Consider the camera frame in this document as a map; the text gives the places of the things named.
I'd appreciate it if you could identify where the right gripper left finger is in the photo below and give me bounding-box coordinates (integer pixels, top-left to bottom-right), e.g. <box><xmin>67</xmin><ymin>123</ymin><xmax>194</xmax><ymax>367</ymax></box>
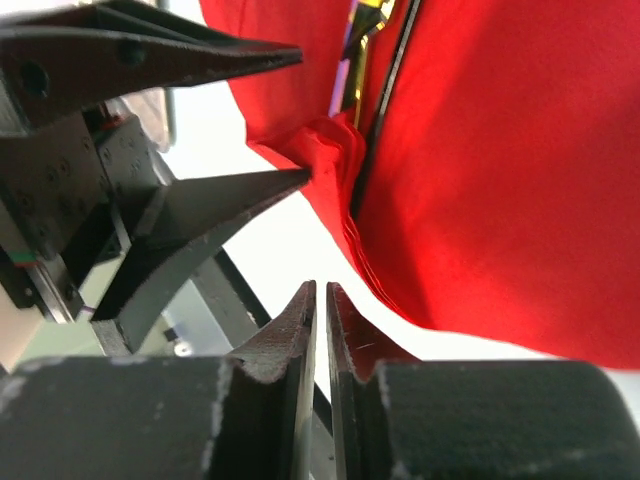
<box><xmin>1</xmin><ymin>281</ymin><xmax>316</xmax><ymax>479</ymax></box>

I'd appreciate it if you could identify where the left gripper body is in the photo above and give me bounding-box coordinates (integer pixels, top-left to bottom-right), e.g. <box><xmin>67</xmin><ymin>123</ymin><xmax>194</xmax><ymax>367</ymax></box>
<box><xmin>1</xmin><ymin>99</ymin><xmax>174</xmax><ymax>323</ymax></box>

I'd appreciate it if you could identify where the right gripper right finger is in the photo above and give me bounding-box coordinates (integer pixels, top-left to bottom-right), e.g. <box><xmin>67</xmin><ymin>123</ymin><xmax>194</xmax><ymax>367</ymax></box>
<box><xmin>326</xmin><ymin>283</ymin><xmax>639</xmax><ymax>479</ymax></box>

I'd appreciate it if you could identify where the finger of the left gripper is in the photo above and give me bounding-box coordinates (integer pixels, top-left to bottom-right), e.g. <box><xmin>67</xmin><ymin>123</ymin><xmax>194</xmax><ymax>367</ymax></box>
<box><xmin>1</xmin><ymin>1</ymin><xmax>302</xmax><ymax>131</ymax></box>
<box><xmin>92</xmin><ymin>169</ymin><xmax>311</xmax><ymax>353</ymax></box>

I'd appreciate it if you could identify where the red paper napkin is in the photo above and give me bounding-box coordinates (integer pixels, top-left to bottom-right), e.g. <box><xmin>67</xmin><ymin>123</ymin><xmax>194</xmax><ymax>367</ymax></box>
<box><xmin>201</xmin><ymin>1</ymin><xmax>639</xmax><ymax>369</ymax></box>

